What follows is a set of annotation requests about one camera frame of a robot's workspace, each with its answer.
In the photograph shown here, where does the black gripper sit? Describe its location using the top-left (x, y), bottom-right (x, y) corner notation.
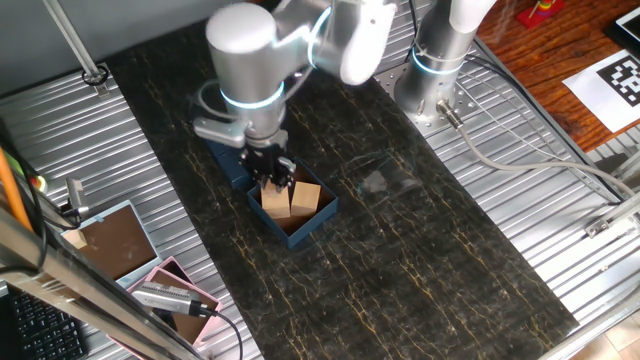
top-left (238, 143), bottom-right (299, 194)

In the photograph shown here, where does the large wooden block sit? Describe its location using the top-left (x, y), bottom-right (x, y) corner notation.
top-left (290, 180), bottom-right (323, 217)
top-left (259, 187), bottom-right (292, 220)

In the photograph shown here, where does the dark blue ribboned box lid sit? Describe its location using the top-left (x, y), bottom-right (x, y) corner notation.
top-left (203, 137), bottom-right (254, 190)

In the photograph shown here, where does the dark blue open gift box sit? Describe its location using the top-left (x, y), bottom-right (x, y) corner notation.
top-left (246, 157), bottom-right (340, 250)

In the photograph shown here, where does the pink gift box base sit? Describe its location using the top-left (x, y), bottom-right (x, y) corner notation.
top-left (157, 255), bottom-right (196, 286)

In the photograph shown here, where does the light blue open box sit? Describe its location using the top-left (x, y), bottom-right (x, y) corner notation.
top-left (59, 199), bottom-right (164, 290)

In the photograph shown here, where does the black gold marble mat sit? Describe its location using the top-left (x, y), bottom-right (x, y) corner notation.
top-left (107, 19), bottom-right (581, 360)

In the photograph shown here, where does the grey sensor device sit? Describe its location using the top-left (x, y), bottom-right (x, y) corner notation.
top-left (64, 177), bottom-right (91, 219)

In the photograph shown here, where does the tiny wooden piece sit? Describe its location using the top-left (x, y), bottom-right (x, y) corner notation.
top-left (62, 228), bottom-right (89, 250)

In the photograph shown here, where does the metal stand pole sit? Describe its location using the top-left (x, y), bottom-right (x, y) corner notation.
top-left (42, 0), bottom-right (109, 96)

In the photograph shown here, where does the orange tube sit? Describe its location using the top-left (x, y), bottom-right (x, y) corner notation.
top-left (0, 147), bottom-right (34, 234)

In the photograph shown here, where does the black keyboard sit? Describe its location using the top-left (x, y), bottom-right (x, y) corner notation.
top-left (0, 287), bottom-right (89, 360)

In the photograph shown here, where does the brown wooden desk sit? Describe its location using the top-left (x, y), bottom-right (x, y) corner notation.
top-left (474, 0), bottom-right (640, 154)

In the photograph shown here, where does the red stacking toy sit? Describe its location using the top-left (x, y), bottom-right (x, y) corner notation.
top-left (516, 0), bottom-right (566, 30)

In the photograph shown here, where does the printed marker paper sheet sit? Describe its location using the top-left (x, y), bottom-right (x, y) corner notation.
top-left (562, 48), bottom-right (640, 134)

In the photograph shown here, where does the aluminium profile bar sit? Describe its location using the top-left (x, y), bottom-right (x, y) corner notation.
top-left (584, 192), bottom-right (640, 239)

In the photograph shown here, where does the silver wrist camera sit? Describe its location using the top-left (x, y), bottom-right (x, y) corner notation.
top-left (193, 117), bottom-right (250, 150)

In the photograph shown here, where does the black camera cable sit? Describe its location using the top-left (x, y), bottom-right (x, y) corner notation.
top-left (198, 304), bottom-right (245, 360)

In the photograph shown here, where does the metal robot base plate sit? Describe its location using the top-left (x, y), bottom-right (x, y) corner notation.
top-left (374, 59), bottom-right (481, 139)

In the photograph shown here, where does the aluminium frame beam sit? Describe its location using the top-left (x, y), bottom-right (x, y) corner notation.
top-left (0, 204), bottom-right (201, 360)

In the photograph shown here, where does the grey robot power cable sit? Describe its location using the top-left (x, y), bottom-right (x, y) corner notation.
top-left (437, 99), bottom-right (640, 201)

